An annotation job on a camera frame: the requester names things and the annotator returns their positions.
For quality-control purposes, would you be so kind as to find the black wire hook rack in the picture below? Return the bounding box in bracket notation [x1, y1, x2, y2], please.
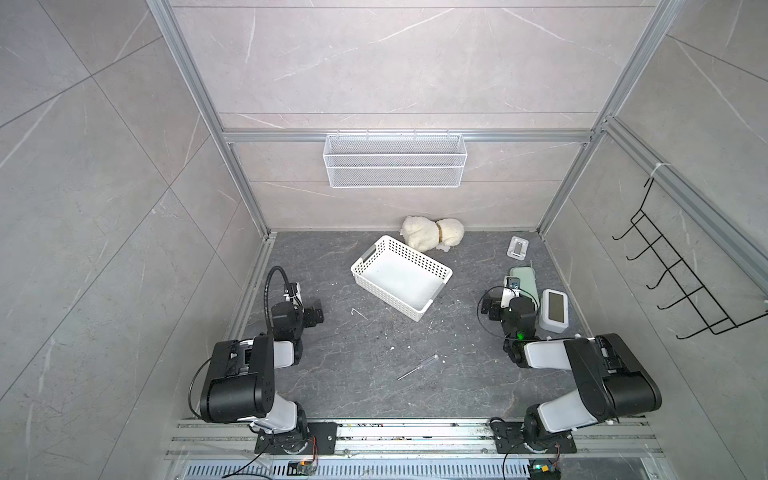
[611, 178, 767, 340]

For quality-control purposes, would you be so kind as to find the aluminium rail at front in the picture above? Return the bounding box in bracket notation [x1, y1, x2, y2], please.
[162, 417, 665, 460]

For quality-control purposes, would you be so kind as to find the white wire mesh wall basket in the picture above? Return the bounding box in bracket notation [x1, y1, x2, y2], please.
[323, 133, 468, 189]

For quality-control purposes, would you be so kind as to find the small white stick debris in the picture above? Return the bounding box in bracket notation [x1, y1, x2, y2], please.
[350, 308, 368, 320]

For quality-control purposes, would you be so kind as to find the cream plush toy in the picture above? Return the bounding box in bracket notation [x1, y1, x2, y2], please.
[400, 216, 465, 253]

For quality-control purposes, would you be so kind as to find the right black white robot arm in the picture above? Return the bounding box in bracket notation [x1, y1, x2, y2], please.
[476, 292, 662, 452]

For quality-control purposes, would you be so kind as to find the white perforated plastic bin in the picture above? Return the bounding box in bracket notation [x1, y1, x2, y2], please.
[350, 235, 453, 322]

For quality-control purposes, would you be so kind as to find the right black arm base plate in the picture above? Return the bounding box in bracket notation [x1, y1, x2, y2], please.
[488, 417, 577, 454]

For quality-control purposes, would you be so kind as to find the small clear plastic case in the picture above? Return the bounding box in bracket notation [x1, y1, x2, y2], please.
[506, 236, 529, 261]

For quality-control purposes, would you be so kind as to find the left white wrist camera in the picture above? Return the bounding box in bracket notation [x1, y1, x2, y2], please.
[283, 282, 303, 305]

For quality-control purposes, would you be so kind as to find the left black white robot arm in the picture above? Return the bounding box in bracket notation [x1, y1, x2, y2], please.
[187, 266, 324, 450]

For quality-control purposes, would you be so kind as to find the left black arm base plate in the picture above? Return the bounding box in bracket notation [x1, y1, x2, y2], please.
[254, 422, 339, 455]

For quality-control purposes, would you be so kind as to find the green rectangular case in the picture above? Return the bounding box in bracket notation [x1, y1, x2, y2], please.
[509, 266, 540, 308]

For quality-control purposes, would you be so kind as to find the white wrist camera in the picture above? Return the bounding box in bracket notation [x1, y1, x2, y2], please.
[283, 282, 303, 305]
[500, 276, 520, 309]

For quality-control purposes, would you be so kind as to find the clear handle screwdriver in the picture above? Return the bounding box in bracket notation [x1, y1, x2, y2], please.
[397, 354, 440, 381]

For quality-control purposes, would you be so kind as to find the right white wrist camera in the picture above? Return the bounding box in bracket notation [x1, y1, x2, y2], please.
[500, 276, 520, 309]

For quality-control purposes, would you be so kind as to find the white digital clock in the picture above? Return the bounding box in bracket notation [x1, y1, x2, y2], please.
[538, 289, 570, 334]

